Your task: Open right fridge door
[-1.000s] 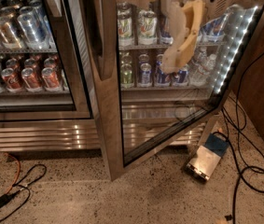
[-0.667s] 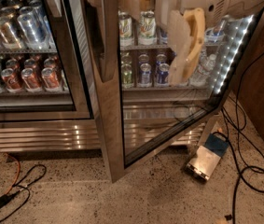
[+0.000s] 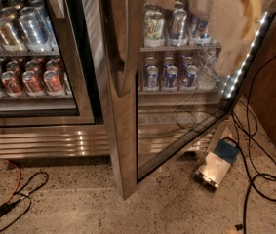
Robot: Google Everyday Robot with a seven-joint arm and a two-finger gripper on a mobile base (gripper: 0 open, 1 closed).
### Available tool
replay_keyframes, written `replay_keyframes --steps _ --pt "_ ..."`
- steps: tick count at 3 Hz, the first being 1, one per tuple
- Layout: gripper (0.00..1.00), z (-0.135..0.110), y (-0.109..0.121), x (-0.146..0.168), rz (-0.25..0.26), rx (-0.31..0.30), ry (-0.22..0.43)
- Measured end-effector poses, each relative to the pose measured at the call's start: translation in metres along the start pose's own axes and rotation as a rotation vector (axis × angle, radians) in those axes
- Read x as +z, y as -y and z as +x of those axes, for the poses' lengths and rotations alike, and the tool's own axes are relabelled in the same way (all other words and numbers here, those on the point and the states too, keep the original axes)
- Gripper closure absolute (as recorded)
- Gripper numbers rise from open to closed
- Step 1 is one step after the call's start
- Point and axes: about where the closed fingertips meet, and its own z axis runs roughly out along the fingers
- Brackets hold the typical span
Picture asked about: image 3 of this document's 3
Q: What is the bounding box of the blue silver energy can left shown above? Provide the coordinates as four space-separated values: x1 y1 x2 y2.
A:
168 9 187 46

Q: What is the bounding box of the blue soda can right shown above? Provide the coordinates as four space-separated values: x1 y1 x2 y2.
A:
180 65 198 90

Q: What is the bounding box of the black cable with adapter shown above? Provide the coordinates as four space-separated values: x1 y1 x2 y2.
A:
0 171 50 234

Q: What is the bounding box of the clear water bottle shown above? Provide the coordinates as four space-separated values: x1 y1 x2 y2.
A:
198 48 218 90

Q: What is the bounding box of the silver blue tall can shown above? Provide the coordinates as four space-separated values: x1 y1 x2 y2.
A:
19 15 52 52

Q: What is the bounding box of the red cola can left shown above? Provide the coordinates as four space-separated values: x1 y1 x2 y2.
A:
1 71 24 97

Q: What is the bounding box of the red cola can right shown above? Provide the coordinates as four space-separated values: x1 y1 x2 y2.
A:
43 70 64 95

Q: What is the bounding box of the blue silver energy can middle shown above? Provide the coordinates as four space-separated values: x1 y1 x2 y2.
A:
189 15 211 45

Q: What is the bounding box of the white green soda can right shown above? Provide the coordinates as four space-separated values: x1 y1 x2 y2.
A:
144 10 165 47

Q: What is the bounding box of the red cola can middle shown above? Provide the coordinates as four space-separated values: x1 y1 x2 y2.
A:
22 71 44 94

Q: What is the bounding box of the black cable bundle right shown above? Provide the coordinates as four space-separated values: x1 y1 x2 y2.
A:
230 46 276 234

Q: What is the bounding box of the blue silver energy can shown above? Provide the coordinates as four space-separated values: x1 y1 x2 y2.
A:
168 9 187 46
189 15 211 45

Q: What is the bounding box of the blue soda can left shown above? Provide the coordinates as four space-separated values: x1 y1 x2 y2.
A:
144 66 159 91

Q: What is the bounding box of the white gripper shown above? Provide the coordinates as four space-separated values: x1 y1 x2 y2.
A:
209 0 276 76

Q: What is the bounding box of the blue pad on floor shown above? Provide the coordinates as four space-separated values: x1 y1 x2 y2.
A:
214 139 239 164

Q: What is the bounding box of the blue soda can middle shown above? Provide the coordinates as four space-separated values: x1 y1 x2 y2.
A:
163 66 178 91

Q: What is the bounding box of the gold silver can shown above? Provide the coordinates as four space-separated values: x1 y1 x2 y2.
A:
0 18 26 53

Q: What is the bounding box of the orange cable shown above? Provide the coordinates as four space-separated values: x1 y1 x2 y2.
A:
0 159 22 220

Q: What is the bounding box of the stainless fridge bottom grille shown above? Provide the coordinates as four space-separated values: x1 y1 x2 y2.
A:
0 124 221 160

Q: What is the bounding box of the red cola can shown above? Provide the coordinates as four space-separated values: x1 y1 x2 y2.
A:
1 71 24 97
43 70 64 95
22 71 44 94

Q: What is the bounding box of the glass fridge door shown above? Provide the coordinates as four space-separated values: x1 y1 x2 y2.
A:
0 0 95 128
98 0 273 198

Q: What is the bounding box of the blue soda can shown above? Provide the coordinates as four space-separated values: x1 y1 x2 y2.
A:
144 66 159 91
163 66 178 91
180 65 198 90

